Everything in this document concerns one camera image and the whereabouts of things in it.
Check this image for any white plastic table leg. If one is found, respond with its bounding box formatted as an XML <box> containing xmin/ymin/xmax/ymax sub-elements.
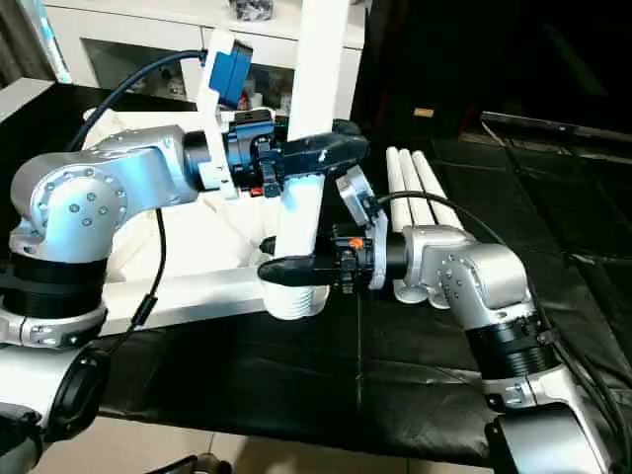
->
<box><xmin>261</xmin><ymin>0</ymin><xmax>354</xmax><ymax>323</ymax></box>
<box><xmin>412</xmin><ymin>149</ymin><xmax>467</xmax><ymax>238</ymax></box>
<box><xmin>398</xmin><ymin>147</ymin><xmax>445</xmax><ymax>309</ymax></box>
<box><xmin>385</xmin><ymin>147</ymin><xmax>428</xmax><ymax>305</ymax></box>

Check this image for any white plastic table top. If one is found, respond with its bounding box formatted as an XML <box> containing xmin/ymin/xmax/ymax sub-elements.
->
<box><xmin>84</xmin><ymin>107</ymin><xmax>329</xmax><ymax>337</ymax></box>

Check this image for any black mat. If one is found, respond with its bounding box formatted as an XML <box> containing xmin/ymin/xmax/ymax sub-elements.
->
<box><xmin>0</xmin><ymin>84</ymin><xmax>632</xmax><ymax>467</ymax></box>

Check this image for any grey object on cabinet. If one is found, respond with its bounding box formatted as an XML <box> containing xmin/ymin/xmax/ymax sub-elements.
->
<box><xmin>231</xmin><ymin>0</ymin><xmax>277</xmax><ymax>24</ymax></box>

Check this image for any white glass-door cabinet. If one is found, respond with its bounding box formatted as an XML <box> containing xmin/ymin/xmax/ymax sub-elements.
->
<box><xmin>44</xmin><ymin>0</ymin><xmax>368</xmax><ymax>121</ymax></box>

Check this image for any black cabinet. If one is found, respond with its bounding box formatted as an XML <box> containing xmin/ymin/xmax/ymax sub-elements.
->
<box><xmin>355</xmin><ymin>0</ymin><xmax>632</xmax><ymax>149</ymax></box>

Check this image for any light blue pole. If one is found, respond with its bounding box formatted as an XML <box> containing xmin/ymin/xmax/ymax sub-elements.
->
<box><xmin>24</xmin><ymin>0</ymin><xmax>74</xmax><ymax>86</ymax></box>

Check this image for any grey curtain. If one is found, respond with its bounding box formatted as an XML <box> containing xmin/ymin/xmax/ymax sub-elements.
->
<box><xmin>0</xmin><ymin>0</ymin><xmax>50</xmax><ymax>92</ymax></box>

